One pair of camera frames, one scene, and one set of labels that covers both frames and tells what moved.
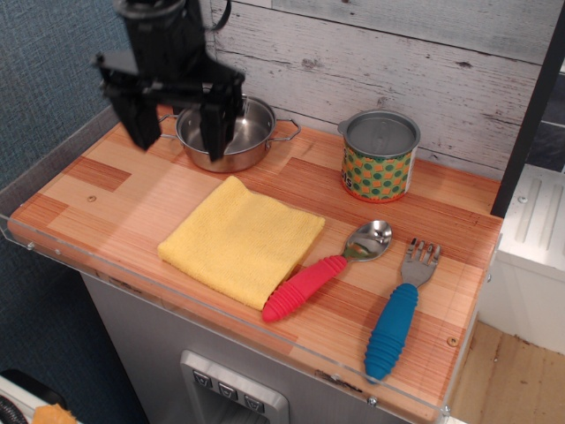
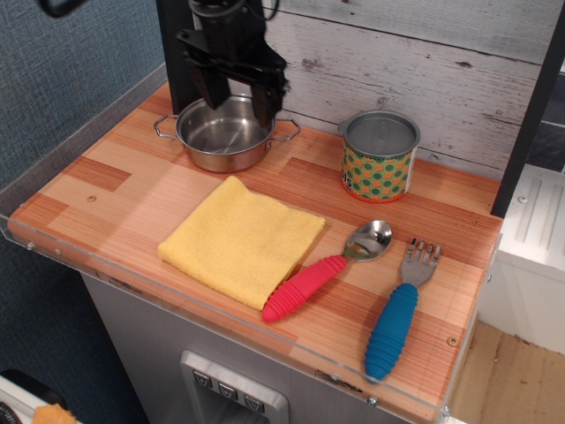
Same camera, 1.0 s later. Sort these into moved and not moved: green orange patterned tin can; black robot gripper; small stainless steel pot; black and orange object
Moved: black robot gripper
Not moved: black and orange object; small stainless steel pot; green orange patterned tin can
